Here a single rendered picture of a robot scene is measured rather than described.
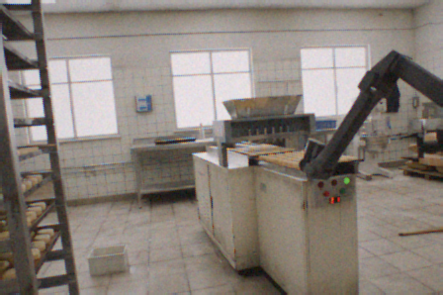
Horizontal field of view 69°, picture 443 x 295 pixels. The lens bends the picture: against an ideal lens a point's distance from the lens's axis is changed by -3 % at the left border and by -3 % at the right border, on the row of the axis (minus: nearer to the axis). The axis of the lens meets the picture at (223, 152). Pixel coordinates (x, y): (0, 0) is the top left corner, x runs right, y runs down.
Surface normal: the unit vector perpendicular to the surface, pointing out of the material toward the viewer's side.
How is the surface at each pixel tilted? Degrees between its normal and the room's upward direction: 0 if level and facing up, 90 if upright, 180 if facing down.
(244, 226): 90
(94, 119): 90
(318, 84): 90
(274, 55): 90
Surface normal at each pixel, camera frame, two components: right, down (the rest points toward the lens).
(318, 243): 0.28, 0.07
